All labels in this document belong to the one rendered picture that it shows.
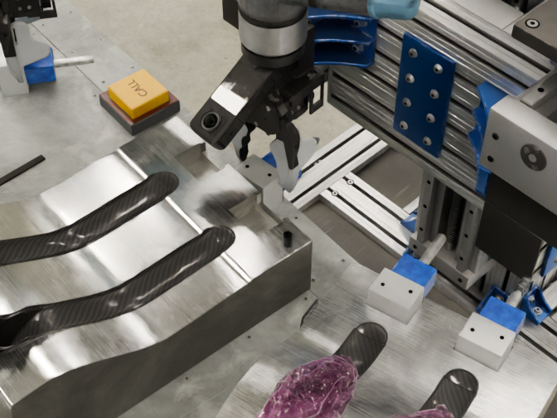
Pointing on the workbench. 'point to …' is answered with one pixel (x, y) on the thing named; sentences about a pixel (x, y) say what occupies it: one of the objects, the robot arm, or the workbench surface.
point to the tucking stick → (21, 169)
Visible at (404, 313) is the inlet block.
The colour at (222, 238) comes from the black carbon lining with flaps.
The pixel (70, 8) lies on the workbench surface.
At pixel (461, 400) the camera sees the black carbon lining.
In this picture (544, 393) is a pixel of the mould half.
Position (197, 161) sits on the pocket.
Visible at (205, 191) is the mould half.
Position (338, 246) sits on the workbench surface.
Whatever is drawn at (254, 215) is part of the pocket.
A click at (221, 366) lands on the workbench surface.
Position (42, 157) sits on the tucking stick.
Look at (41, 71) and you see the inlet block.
